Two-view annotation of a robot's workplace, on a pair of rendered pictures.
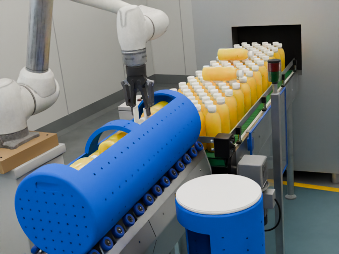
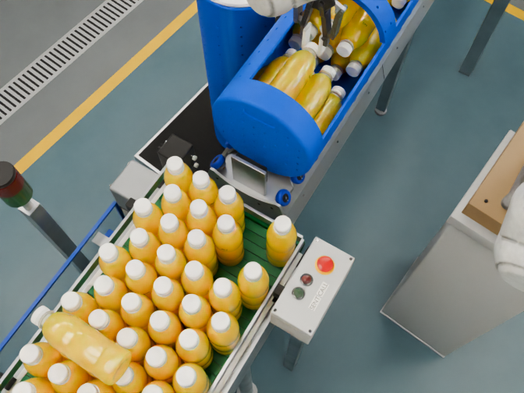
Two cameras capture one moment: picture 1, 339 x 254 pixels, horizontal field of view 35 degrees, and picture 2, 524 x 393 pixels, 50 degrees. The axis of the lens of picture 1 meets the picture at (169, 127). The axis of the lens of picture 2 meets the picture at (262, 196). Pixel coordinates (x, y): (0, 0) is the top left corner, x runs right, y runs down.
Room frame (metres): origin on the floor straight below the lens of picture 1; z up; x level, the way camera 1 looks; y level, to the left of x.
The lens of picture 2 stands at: (2.88, 0.08, 2.27)
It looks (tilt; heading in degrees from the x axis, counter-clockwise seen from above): 65 degrees down; 186
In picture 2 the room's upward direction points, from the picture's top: straight up
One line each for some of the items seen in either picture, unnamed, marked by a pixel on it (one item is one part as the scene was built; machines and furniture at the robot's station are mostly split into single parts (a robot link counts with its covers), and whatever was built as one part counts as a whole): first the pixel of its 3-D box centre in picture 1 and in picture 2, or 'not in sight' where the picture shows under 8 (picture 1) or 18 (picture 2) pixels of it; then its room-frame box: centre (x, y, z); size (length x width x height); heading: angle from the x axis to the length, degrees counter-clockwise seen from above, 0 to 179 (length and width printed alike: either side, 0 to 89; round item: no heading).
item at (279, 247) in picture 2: not in sight; (281, 241); (2.40, 0.07, 1.00); 0.07 x 0.07 x 0.19
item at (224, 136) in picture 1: (223, 146); (178, 158); (2.18, -0.23, 0.95); 0.10 x 0.07 x 0.10; 65
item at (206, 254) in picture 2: not in sight; (200, 253); (2.45, -0.12, 1.00); 0.07 x 0.07 x 0.19
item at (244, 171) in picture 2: not in sight; (250, 173); (2.22, -0.03, 0.99); 0.10 x 0.02 x 0.12; 65
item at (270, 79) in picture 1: (274, 75); (13, 189); (2.42, -0.51, 1.18); 0.06 x 0.06 x 0.05
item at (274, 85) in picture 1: (274, 76); (15, 190); (2.42, -0.51, 1.18); 0.06 x 0.06 x 0.16
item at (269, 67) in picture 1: (274, 66); (5, 180); (2.42, -0.51, 1.23); 0.06 x 0.06 x 0.04
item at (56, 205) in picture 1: (123, 159); (342, 23); (1.78, 0.18, 1.09); 0.88 x 0.28 x 0.28; 155
